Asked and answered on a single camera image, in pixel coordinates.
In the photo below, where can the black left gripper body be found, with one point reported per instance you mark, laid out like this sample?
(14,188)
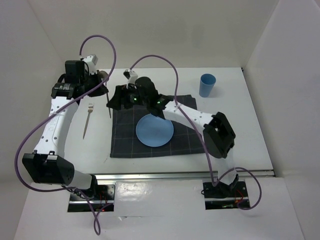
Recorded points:
(90,81)

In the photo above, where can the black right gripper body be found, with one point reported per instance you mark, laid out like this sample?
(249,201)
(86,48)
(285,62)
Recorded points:
(131,97)

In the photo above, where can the silver metal spoon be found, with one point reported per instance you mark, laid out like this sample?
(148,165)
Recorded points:
(103,75)

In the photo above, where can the silver metal fork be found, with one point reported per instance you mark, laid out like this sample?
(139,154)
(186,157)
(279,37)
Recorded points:
(89,111)

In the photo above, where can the blue plastic plate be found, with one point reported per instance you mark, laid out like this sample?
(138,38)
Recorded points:
(154,131)

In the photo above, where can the dark grey checked cloth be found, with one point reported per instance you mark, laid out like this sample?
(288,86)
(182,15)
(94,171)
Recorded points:
(126,145)

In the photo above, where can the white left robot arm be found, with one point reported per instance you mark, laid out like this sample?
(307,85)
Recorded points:
(47,163)

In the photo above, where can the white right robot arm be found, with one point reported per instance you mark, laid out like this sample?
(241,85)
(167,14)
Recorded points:
(214,130)

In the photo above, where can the blue plastic cup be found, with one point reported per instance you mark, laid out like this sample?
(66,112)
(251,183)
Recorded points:
(207,82)

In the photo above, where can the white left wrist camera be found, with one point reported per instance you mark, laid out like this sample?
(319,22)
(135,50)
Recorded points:
(91,61)

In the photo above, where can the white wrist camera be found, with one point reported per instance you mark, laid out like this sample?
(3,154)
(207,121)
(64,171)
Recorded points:
(131,76)
(91,61)

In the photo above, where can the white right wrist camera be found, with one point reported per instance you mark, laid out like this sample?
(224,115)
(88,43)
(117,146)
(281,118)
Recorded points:
(131,76)

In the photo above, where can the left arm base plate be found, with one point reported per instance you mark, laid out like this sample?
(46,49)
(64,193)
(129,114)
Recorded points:
(102,200)

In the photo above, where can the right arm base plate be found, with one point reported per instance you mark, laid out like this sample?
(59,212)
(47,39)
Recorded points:
(223,196)

